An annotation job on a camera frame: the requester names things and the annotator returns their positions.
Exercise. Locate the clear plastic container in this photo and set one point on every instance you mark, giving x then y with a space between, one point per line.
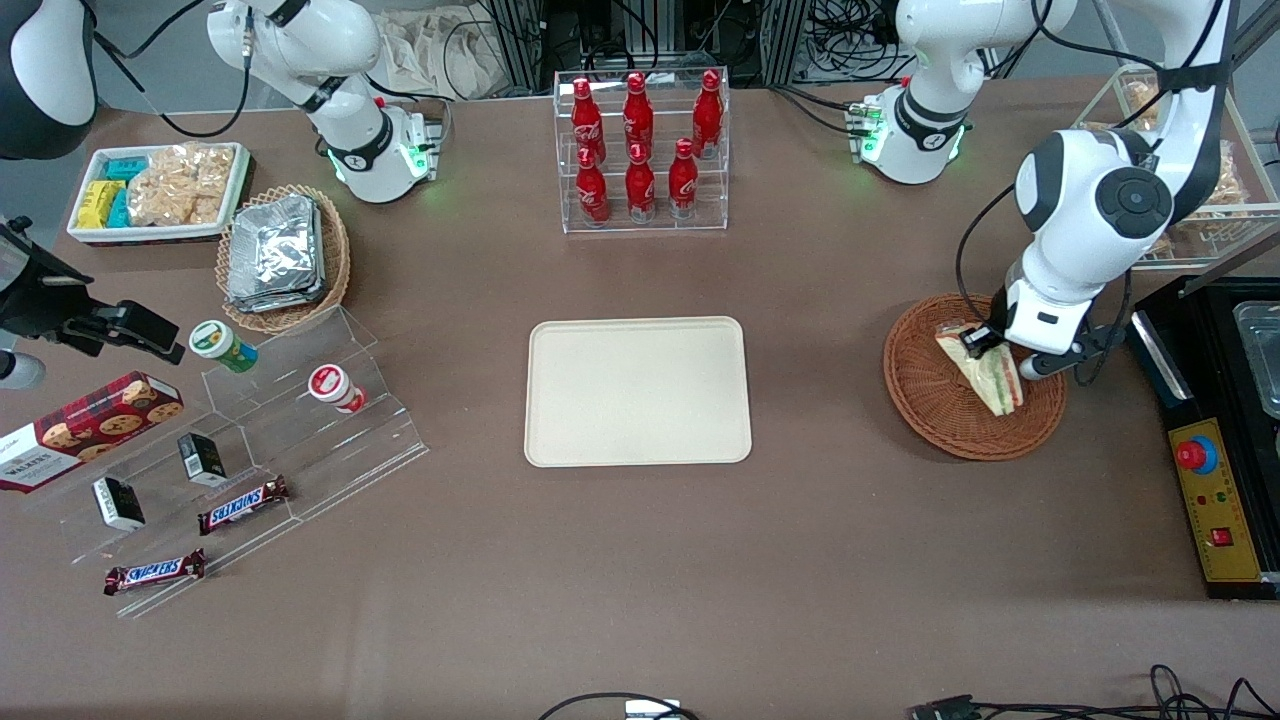
1262 360

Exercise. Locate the aluminium frame rack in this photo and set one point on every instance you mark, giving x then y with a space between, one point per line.
520 40

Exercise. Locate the white rectangular snack tray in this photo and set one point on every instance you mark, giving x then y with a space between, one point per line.
230 215

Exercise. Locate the silver foil packet stack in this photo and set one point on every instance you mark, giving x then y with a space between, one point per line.
275 255

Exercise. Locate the clear acrylic stepped stand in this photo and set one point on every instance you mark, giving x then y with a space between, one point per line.
330 470

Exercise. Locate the small black box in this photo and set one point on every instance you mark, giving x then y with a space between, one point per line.
118 503
203 460

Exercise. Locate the snickers chocolate bar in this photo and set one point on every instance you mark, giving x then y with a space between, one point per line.
243 505
155 572

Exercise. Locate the beige plastic tray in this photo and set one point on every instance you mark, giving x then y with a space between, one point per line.
620 400

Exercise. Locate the triangle sandwich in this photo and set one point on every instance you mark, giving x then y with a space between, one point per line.
995 385

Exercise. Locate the red tartan cookie box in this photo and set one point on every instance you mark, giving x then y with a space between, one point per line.
90 430

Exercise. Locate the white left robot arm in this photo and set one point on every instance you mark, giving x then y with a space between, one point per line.
1080 200

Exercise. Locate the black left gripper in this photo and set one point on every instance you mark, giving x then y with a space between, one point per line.
981 338

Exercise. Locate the red lid snack cup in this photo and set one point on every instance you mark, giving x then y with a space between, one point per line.
332 385

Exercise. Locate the clear acrylic bottle rack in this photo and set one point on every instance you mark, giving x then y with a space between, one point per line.
660 225

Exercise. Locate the red emergency stop button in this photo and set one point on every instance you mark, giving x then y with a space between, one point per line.
1193 455

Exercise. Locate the white plug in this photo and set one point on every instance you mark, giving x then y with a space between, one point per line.
652 710

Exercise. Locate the yellow snack pack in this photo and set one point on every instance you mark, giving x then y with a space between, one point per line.
96 205

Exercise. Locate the red cola bottle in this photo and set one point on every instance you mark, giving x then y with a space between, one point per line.
640 190
683 185
707 115
592 195
586 120
638 115

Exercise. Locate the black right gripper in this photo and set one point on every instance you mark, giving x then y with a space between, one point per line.
42 303

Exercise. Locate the clear bag of crackers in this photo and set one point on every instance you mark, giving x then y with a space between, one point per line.
180 185

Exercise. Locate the black machine housing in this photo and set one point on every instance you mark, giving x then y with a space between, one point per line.
1180 340

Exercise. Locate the oval wicker basket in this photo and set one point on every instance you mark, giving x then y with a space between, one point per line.
338 260

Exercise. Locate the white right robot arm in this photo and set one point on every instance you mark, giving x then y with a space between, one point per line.
300 40

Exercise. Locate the teal snack pack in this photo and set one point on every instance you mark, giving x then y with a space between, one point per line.
120 210
126 168

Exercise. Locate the green lid snack cup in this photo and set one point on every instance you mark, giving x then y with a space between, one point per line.
218 342

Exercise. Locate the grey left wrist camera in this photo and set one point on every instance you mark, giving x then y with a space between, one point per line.
1045 365

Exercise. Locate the round brown wicker basket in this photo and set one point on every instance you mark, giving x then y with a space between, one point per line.
940 420

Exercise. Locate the beige cloth bag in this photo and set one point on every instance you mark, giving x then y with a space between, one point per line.
430 50

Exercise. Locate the yellow control panel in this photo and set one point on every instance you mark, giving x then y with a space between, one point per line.
1215 500

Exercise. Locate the bagged fried snack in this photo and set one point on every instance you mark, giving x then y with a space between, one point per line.
1162 243
1142 95
1228 180

